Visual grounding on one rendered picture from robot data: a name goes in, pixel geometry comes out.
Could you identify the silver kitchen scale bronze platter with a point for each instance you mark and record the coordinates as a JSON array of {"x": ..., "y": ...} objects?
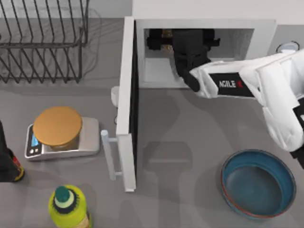
[{"x": 59, "y": 133}]

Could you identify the yellow-green bottle green cap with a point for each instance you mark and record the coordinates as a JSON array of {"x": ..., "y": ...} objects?
[{"x": 69, "y": 209}]

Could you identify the pale round knob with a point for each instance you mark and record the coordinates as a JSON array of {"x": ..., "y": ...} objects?
[{"x": 287, "y": 47}]

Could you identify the white microwave oven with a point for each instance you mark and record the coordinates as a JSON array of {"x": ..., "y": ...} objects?
[{"x": 204, "y": 14}]

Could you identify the white rounded door latch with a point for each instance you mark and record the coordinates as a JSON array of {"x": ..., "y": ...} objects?
[{"x": 115, "y": 96}]

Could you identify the blue bowl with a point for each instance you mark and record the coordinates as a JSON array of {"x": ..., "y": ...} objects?
[{"x": 259, "y": 185}]

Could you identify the white microwave door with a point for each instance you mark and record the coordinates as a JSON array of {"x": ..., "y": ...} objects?
[{"x": 125, "y": 99}]

